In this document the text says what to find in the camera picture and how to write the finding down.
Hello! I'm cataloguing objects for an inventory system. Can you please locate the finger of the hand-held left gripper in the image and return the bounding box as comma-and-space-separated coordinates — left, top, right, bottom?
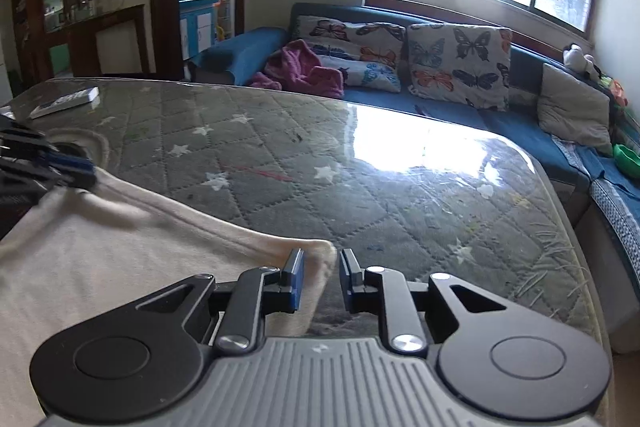
0, 156, 97, 194
0, 114, 95, 170

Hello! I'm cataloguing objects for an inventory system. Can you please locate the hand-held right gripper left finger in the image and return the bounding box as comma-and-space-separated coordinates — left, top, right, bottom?
135, 248, 307, 355

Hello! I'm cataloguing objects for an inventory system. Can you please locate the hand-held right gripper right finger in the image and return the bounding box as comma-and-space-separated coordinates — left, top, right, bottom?
339, 248, 508, 354

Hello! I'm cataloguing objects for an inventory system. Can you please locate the cream fleece sweater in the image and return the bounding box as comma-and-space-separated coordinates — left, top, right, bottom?
0, 164, 338, 427

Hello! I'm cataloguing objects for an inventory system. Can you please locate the white remote control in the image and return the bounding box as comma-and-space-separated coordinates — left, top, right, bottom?
29, 88, 101, 118

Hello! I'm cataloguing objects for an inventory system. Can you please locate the grey star quilted table cover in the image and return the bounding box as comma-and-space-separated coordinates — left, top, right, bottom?
0, 77, 610, 427

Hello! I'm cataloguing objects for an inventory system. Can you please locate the wooden chair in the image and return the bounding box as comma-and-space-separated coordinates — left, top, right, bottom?
67, 4, 151, 78

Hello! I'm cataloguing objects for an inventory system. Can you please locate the blue cabinet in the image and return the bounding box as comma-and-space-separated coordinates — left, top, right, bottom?
179, 0, 222, 60

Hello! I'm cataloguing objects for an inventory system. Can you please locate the pink garment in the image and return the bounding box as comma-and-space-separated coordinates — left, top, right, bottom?
248, 39, 346, 100

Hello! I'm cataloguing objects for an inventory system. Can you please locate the blue corner sofa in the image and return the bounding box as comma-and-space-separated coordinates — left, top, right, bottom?
189, 2, 640, 355

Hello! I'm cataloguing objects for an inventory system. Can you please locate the large butterfly print pillow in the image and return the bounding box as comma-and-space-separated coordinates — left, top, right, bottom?
407, 23, 514, 112

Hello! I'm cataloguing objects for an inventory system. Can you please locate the blue patterned sofa cover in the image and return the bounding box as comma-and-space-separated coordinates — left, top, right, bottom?
550, 134, 640, 288

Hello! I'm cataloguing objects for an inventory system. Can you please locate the grey cushion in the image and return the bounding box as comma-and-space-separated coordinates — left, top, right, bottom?
537, 63, 615, 156

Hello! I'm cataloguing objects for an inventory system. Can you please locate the green bowl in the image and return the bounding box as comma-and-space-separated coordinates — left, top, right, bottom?
612, 143, 640, 180

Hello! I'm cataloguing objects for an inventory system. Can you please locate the white plush toy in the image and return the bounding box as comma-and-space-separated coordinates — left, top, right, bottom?
562, 44, 603, 80

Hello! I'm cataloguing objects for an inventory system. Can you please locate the orange green plush toy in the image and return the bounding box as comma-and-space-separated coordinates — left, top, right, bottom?
599, 76, 627, 108

